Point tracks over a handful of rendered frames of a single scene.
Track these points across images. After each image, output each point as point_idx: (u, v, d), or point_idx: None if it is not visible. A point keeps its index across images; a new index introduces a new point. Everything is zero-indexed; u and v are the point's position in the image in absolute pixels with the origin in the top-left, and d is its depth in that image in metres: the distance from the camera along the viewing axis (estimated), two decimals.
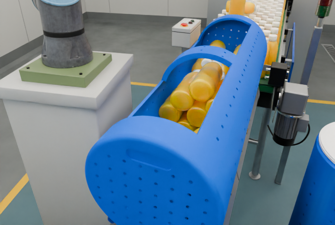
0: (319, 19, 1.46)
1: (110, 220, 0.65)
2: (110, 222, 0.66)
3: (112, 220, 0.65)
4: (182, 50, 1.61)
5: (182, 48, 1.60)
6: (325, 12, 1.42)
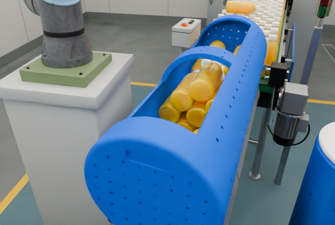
0: (319, 19, 1.46)
1: (109, 221, 0.65)
2: (110, 222, 0.66)
3: (111, 221, 0.65)
4: (182, 50, 1.61)
5: (182, 48, 1.60)
6: (325, 12, 1.42)
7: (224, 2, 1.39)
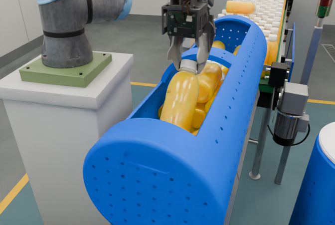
0: (319, 19, 1.46)
1: None
2: None
3: None
4: (182, 50, 1.61)
5: (182, 48, 1.60)
6: (325, 12, 1.42)
7: (200, 66, 0.62)
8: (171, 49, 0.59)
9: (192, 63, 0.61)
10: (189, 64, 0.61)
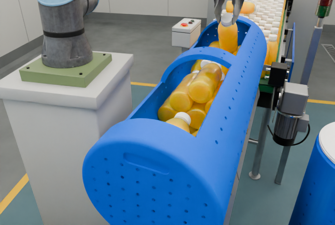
0: (319, 19, 1.46)
1: None
2: None
3: None
4: (182, 50, 1.61)
5: (182, 48, 1.60)
6: (325, 12, 1.42)
7: (234, 19, 0.94)
8: (217, 7, 0.92)
9: (186, 115, 0.66)
10: (183, 114, 0.65)
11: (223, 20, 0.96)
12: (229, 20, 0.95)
